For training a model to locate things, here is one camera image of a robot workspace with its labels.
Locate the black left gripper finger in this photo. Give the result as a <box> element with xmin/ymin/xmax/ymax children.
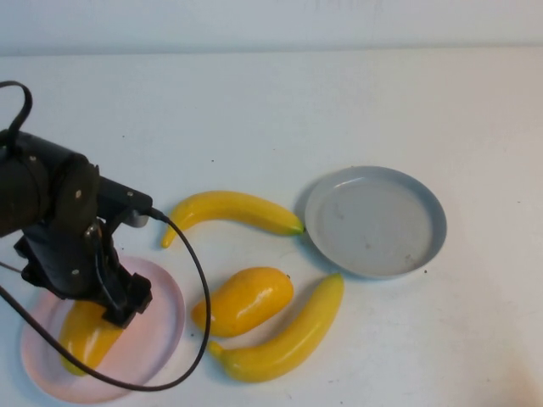
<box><xmin>101</xmin><ymin>296</ymin><xmax>139</xmax><ymax>330</ymax></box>
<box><xmin>121</xmin><ymin>273</ymin><xmax>154</xmax><ymax>317</ymax></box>

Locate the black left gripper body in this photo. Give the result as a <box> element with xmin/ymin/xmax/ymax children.
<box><xmin>14</xmin><ymin>214</ymin><xmax>131</xmax><ymax>313</ymax></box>

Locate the yellow mango with orange blush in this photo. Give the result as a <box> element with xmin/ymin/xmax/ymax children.
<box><xmin>58</xmin><ymin>298</ymin><xmax>126</xmax><ymax>377</ymax></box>

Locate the yellow banana with green tip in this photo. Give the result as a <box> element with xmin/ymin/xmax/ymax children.
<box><xmin>160</xmin><ymin>190</ymin><xmax>305</xmax><ymax>249</ymax></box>

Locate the pink round plate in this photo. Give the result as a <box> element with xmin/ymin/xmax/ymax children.
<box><xmin>20</xmin><ymin>255</ymin><xmax>187</xmax><ymax>404</ymax></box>

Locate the blue-grey round plate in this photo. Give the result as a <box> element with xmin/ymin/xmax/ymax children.
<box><xmin>304</xmin><ymin>164</ymin><xmax>448</xmax><ymax>280</ymax></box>

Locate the black camera cable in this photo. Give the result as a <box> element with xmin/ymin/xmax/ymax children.
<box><xmin>0</xmin><ymin>207</ymin><xmax>212</xmax><ymax>390</ymax></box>

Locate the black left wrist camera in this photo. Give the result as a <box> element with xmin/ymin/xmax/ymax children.
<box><xmin>96</xmin><ymin>176</ymin><xmax>154</xmax><ymax>230</ymax></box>

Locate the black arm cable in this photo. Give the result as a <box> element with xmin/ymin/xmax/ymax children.
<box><xmin>0</xmin><ymin>80</ymin><xmax>34</xmax><ymax>145</ymax></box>

